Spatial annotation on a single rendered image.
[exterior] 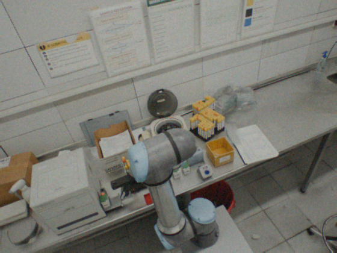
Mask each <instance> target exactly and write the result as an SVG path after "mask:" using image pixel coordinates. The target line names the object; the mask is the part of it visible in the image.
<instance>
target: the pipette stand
mask: <svg viewBox="0 0 337 253"><path fill-rule="evenodd" d="M186 162H187V163H188V165H189V167H190V169H193V168H195V167H197V166H200V165H201V164H205V162H204V156H203V150H202V149H201V147H199V148H197V151H196V153H195V154H194V155H193V156H192V157H191V158H189V159H187V160H186Z"/></svg>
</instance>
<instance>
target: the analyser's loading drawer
mask: <svg viewBox="0 0 337 253"><path fill-rule="evenodd" d="M108 197H109V200H110V205H111V206H110V207H108V208H104V207H103V206H102V204H101V206H102V208H103V209H104V211H108V210H110V209H112V208H116V207H118V206H120V205H122V206H123V204H122V201H121V197H120V194H119V193H118V196H115V197H112V198H110V196H108Z"/></svg>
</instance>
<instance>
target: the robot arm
mask: <svg viewBox="0 0 337 253"><path fill-rule="evenodd" d="M197 146H198V144H197V139H196V136H195V135H194V134H193V133H191V132H190V131H188V130H186V129H183V128H172V129H169V130H167V131H165V132H163V133H159V134H157V135H155V136H153V137H151V138H149V139H146V140H143V141H142V142H138V143H136V144H134V145H133V146H131V147H130V148H129V149H128V160H129V164H130V167H129V171H128V174H127V175H125V176H123V177H121V178H117V179H115V180H113V181H111V188H112V189H113V190H115V189H118V188H120V187H121V189H120V197H121V201H124V200H125V199H128V198H131V197H133V195H130V193H131V192H135V193H139V192H140V190H139V191H137V190H138V189H139V188H140V189H141V187H142V185H141V183H142V184H144V185H145V186H146V187H147V188H148V189H149V193H150V197H151V198H152V201H153V204H154V206H155V210H156V212H157V215H158V220H157V223H156V225H155V231H156V233H157V235H158V237H159V238H160V241H161V242H162V244H163V245H164V247H165V248H166V249H168V250H170V249H173V248H176V247H177V246H178V245H180V244H182V243H183V242H186V241H188V240H189V239H190V240H191V242H192V243H193V244H194V245H196V246H198V247H200V248H209V247H210V246H212V245H214V244H215V243H216V242H217V240H218V238H219V233H220V229H219V226H218V224H217V223H216V217H217V214H216V210H215V207H214V205H213V203H212V202H211V201H209V200H207V199H204V198H196V199H193V200H192V201H191V202H190V203H189V206H188V208H186V209H185V210H183V211H180V210H179V207H178V203H177V200H176V197H175V191H174V188H173V185H172V181H171V179H170V178H171V177H172V175H173V171H174V170H175V169H180V168H181V167H182V166H184V165H185V160H187V159H189V158H191V157H192V156H193V155H194V154H195V153H196V151H197ZM139 185H140V186H139Z"/></svg>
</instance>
